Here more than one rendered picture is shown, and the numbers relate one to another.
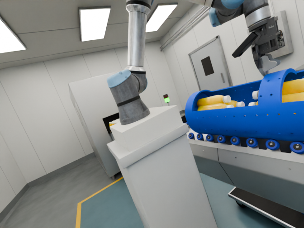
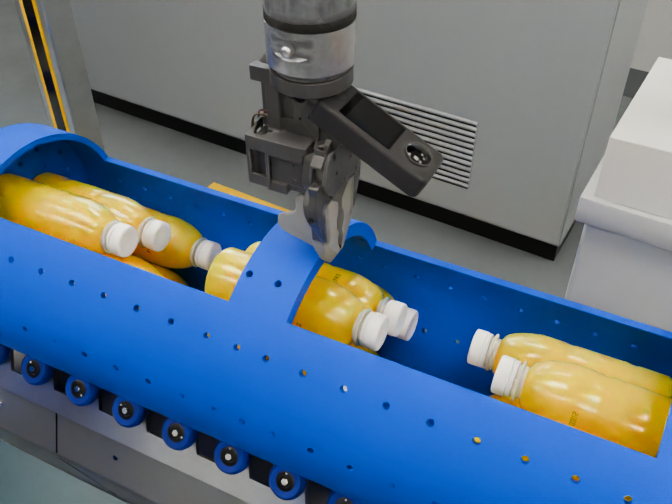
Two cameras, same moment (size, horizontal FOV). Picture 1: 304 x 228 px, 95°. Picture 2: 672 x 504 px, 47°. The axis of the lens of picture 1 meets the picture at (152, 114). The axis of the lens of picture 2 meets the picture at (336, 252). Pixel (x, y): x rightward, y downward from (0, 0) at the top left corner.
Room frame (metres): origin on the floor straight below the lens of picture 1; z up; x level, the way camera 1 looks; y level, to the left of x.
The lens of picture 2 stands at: (1.06, -0.83, 1.73)
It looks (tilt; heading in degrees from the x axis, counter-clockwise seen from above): 41 degrees down; 145
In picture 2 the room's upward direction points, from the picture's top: straight up
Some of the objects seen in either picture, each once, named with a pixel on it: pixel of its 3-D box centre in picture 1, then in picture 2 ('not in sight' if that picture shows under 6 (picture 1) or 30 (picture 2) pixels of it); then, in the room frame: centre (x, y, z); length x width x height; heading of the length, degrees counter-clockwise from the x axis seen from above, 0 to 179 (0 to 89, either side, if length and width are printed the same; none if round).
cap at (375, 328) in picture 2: (256, 95); (375, 331); (0.63, -0.49, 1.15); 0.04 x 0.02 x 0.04; 119
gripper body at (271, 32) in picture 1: (264, 38); (305, 124); (0.56, -0.52, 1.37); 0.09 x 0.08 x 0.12; 29
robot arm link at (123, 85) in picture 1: (123, 85); not in sight; (0.67, 0.08, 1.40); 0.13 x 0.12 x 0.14; 158
